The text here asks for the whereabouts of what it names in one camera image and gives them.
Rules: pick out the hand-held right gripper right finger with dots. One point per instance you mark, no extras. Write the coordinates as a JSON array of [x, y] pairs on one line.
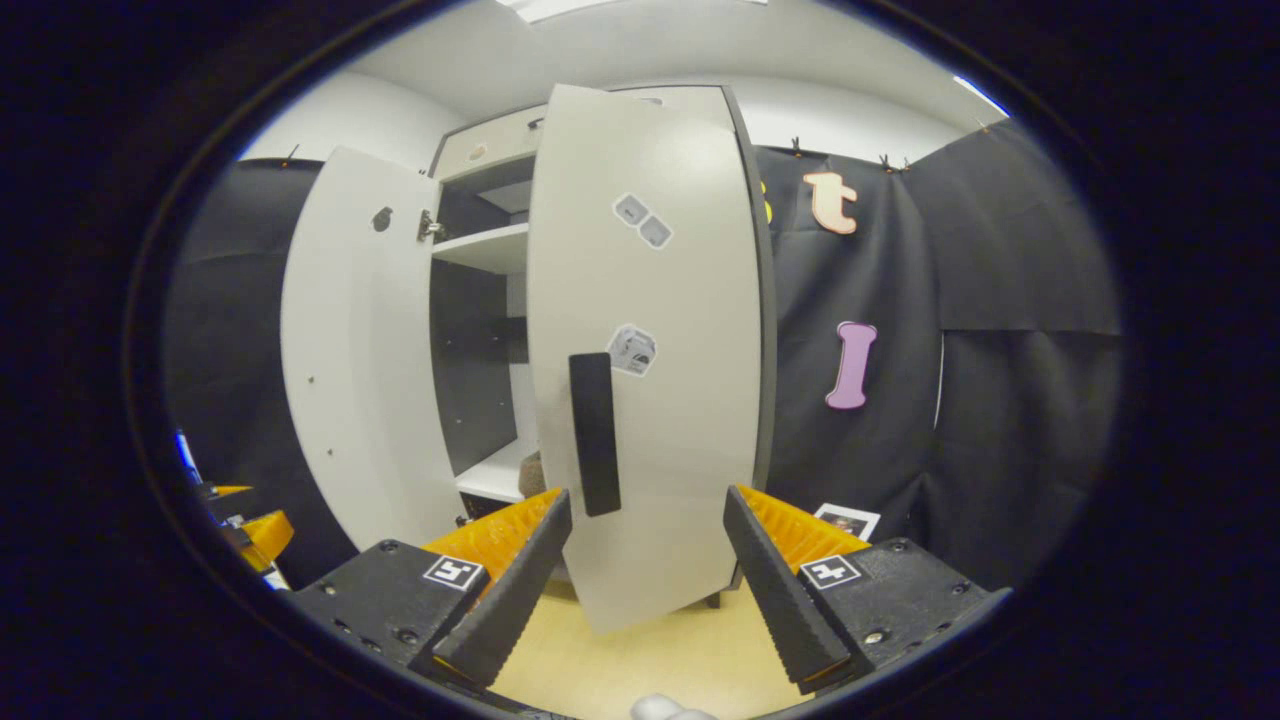
[[775, 600]]

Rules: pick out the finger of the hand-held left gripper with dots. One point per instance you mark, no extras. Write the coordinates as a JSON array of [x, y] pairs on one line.
[[265, 535], [228, 491]]

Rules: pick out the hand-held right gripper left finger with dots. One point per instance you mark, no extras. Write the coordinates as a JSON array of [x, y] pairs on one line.
[[515, 595]]

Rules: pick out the brown shoe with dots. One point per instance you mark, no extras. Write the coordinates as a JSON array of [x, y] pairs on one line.
[[531, 475]]

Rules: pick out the grey shoe cabinet door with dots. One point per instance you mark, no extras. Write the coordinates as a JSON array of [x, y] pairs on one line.
[[350, 350], [680, 420]]

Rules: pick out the grey shoe cabinet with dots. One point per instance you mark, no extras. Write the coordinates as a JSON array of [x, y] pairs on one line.
[[470, 380]]

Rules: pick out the grey cabinet drawer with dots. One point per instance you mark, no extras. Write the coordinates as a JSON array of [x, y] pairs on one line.
[[480, 150]]

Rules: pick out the black backdrop cloth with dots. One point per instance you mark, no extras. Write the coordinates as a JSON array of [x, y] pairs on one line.
[[1000, 250]]

